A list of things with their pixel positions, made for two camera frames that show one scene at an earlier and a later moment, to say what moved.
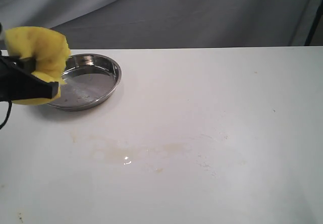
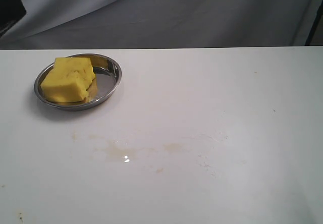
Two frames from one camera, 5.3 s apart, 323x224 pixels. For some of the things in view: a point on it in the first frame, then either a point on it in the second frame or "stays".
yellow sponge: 49,47 → 69,80
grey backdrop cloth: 132,15 stays
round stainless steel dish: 90,78 stays
